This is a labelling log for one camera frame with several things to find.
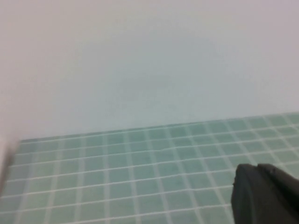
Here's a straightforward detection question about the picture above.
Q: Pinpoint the green white grid tablecloth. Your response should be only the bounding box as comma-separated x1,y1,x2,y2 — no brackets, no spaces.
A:
0,112,299,224

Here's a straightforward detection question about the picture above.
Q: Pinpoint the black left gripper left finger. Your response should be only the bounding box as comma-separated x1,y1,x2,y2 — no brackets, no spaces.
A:
230,163,299,224

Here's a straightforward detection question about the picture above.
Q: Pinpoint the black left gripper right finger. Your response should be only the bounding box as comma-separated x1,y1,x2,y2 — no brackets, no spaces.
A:
257,163,299,203

